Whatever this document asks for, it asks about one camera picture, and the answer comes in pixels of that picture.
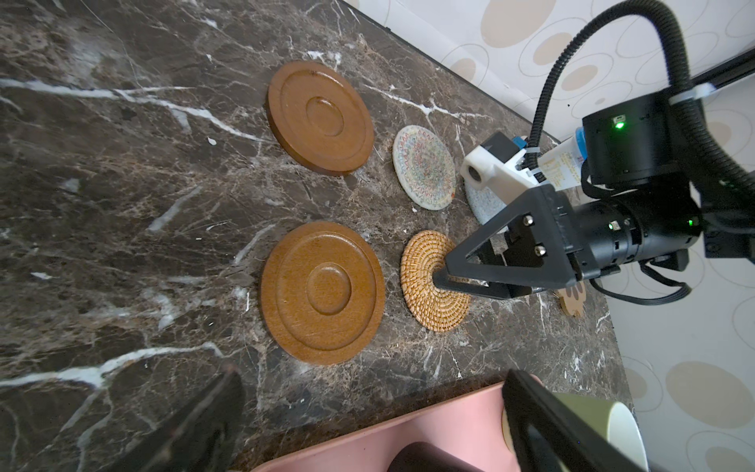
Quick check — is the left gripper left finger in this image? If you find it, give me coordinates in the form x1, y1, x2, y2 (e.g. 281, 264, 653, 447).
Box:
111, 365, 245, 471

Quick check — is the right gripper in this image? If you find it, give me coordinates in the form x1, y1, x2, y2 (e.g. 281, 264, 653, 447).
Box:
432, 184, 702, 298

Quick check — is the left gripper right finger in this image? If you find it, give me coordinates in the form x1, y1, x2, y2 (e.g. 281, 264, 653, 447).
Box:
501, 370, 641, 471

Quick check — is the blue-grey woven coaster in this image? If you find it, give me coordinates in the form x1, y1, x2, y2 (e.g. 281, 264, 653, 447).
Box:
465, 182, 505, 225

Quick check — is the rattan coaster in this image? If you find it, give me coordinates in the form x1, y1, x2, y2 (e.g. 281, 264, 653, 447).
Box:
400, 230, 471, 332

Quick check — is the white woven coaster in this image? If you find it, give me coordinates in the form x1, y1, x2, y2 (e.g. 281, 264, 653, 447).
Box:
392, 125, 456, 210

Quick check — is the dark wooden coaster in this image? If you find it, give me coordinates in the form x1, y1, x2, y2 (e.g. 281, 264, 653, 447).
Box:
265, 61, 375, 176

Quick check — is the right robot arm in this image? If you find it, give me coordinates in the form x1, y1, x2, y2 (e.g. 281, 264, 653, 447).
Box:
431, 83, 754, 300

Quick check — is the paw-shaped wooden coaster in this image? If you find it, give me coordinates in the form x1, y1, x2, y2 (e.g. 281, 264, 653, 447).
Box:
556, 281, 586, 318

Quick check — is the white cup blue lid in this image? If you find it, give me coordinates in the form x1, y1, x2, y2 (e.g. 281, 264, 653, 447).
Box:
538, 127, 587, 191

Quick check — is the green mug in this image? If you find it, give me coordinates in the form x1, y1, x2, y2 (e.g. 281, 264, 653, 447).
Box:
500, 391, 650, 472

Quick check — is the pink tray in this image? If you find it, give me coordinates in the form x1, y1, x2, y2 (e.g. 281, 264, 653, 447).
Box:
255, 383, 519, 471

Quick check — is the black mug middle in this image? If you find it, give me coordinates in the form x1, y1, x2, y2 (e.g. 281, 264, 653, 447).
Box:
387, 442, 482, 472

